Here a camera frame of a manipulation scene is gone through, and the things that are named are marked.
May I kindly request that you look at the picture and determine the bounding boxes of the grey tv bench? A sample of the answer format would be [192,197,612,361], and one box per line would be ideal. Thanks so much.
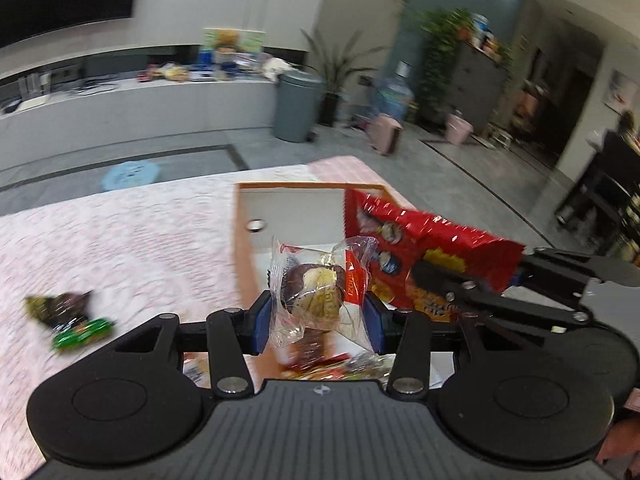
[1,44,277,170]

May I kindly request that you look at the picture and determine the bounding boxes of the person's right hand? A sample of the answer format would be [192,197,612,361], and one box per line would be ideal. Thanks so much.
[596,417,639,479]

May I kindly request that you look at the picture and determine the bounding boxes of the white lace tablecloth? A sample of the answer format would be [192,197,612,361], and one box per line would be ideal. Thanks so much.
[0,156,392,476]

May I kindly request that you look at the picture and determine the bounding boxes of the blue round floor mat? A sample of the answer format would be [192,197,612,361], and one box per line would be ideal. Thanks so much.
[101,160,160,192]

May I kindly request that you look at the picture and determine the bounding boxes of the red snack bag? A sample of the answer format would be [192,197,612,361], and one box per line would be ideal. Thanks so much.
[344,188,524,323]

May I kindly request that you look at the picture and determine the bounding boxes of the dark cabinet with vine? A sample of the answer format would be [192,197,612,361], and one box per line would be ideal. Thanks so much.
[416,8,511,134]

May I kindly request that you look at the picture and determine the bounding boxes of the green sausage stick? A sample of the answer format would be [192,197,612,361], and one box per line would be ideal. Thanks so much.
[52,318,115,352]

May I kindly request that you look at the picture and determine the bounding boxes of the pink stool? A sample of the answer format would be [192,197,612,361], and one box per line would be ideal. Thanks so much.
[366,114,402,156]

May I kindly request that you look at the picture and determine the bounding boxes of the clear pack orange snack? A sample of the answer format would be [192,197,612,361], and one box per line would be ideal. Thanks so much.
[281,351,395,386]

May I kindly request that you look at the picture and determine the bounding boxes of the potted plant right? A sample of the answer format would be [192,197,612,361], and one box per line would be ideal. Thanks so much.
[300,29,386,127]

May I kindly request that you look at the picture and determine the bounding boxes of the teddy bear gift box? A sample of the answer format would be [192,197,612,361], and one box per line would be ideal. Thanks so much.
[196,27,266,78]

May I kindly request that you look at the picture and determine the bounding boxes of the dark olive snack pouch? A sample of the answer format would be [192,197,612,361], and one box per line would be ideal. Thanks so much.
[24,292,92,332]

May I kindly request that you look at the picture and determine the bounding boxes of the orange storage box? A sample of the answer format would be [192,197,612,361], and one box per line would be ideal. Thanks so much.
[232,181,420,391]

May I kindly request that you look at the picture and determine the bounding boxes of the grey trash bin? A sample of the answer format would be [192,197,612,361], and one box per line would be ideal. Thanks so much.
[272,70,323,143]

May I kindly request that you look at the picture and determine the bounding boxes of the water jug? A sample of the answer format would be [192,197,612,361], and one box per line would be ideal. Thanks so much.
[373,61,413,125]

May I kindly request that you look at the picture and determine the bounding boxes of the clear pastry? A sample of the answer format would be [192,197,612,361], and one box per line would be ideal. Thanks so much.
[268,235,378,350]

